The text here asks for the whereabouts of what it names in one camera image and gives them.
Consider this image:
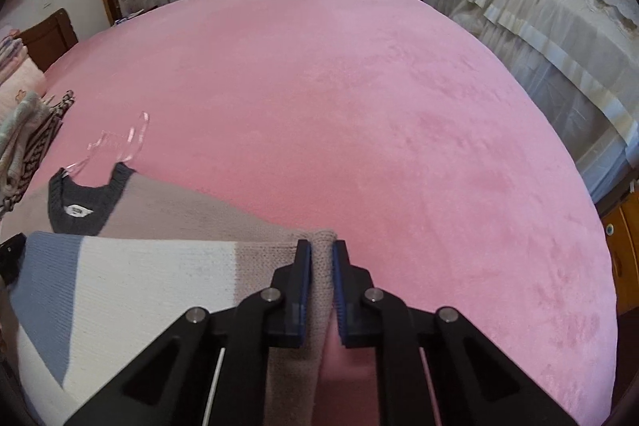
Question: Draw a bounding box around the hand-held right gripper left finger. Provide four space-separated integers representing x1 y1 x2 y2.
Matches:
64 239 314 426

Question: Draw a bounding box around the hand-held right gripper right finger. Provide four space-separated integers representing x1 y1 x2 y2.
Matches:
331 240 580 426

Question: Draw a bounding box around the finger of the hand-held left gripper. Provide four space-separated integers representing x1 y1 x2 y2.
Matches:
0 233 27 288

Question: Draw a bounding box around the colour-block knit sweater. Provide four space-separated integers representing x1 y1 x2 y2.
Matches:
0 161 340 426

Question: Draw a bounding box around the pile of folded clothes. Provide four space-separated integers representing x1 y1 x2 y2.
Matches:
0 89 77 214

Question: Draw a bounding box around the grey knit garment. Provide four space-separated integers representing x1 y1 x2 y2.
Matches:
0 91 56 190

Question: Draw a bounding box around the clear plastic hanger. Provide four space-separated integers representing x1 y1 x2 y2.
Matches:
61 111 151 180

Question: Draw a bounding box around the pink printed pillow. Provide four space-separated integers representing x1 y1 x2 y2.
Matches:
0 55 48 123

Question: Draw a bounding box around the pink fleece blanket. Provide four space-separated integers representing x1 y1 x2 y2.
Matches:
0 0 620 426

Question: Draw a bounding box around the striped folded quilt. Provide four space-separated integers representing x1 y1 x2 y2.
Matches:
0 33 28 82

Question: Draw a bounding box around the wooden headboard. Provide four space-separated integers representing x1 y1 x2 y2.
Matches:
14 8 79 72

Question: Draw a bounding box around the yellow wooden cabinet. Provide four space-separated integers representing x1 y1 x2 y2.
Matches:
599 184 639 312

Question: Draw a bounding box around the cream lace covered furniture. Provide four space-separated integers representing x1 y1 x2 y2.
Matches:
422 0 639 203

